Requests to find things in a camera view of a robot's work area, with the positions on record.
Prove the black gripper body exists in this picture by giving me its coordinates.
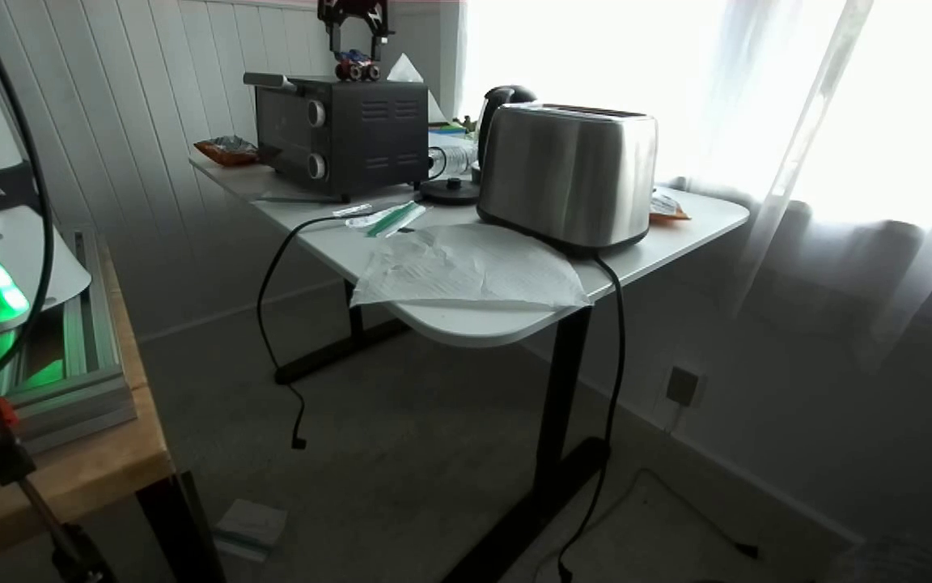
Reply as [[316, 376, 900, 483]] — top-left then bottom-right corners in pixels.
[[313, 0, 395, 28]]

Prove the black toaster oven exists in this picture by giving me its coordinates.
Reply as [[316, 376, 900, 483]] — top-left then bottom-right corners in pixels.
[[242, 67, 432, 208]]

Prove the silver two-slot toaster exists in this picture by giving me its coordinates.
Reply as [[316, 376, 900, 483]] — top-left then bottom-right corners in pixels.
[[473, 100, 664, 256]]

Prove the brown flat dish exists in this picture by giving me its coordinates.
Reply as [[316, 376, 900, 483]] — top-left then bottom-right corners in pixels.
[[189, 134, 266, 171]]

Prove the black round kettle base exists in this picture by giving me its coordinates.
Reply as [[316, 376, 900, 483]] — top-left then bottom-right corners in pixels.
[[417, 176, 485, 209]]

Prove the clear zip bag green strip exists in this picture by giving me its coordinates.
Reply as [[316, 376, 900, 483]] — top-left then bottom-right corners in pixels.
[[340, 200, 429, 244]]

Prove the sheer white curtain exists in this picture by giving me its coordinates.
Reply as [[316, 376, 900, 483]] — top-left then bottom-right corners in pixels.
[[456, 0, 932, 383]]

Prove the grey flat floor pad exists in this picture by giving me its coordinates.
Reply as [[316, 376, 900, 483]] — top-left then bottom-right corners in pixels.
[[209, 495, 290, 566]]

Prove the wooden workbench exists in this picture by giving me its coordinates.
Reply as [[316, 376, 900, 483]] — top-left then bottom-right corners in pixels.
[[0, 244, 227, 583]]

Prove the black-handled electric kettle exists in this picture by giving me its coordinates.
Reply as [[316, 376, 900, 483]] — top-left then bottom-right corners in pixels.
[[473, 82, 541, 189]]

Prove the black oven power cable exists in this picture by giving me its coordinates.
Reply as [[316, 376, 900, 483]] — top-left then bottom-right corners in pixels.
[[252, 196, 417, 454]]

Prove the black toaster power cable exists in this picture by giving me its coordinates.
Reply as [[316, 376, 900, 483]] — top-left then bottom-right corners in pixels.
[[554, 250, 629, 583]]

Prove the black table leg frame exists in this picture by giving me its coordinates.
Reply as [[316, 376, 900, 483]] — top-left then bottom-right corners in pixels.
[[271, 278, 610, 583]]

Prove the dark wall socket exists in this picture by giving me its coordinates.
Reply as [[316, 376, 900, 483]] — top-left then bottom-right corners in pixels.
[[664, 362, 704, 412]]

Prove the black floor cable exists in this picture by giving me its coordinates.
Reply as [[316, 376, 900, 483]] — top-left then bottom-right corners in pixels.
[[591, 464, 763, 563]]

